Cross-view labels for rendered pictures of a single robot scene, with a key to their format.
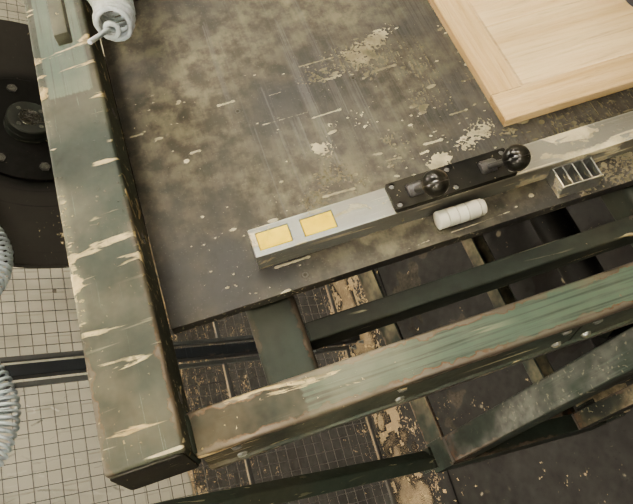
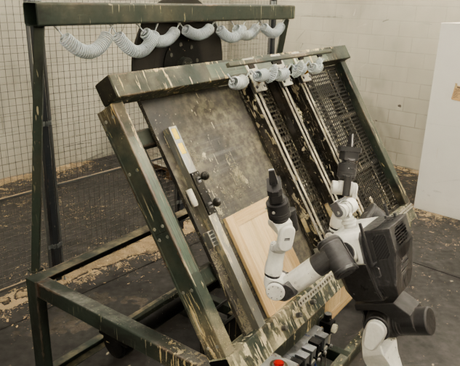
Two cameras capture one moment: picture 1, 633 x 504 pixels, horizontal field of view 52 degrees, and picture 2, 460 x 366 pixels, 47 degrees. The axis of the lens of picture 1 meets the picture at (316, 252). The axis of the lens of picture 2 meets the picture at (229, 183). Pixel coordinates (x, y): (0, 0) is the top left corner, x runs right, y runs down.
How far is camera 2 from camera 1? 1.47 m
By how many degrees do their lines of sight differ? 24
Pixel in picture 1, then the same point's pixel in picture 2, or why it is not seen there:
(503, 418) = (72, 294)
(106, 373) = (134, 76)
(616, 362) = (120, 321)
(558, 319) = (167, 219)
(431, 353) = (150, 177)
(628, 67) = (251, 265)
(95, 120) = (202, 78)
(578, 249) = not seen: hidden behind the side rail
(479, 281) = not seen: hidden behind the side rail
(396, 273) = (107, 292)
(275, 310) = (149, 137)
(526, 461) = not seen: outside the picture
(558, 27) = (261, 243)
